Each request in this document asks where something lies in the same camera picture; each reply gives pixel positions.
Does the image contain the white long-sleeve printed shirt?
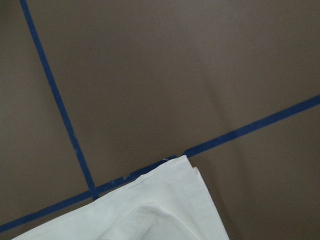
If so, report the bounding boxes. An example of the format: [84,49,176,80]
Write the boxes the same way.
[19,155,229,240]

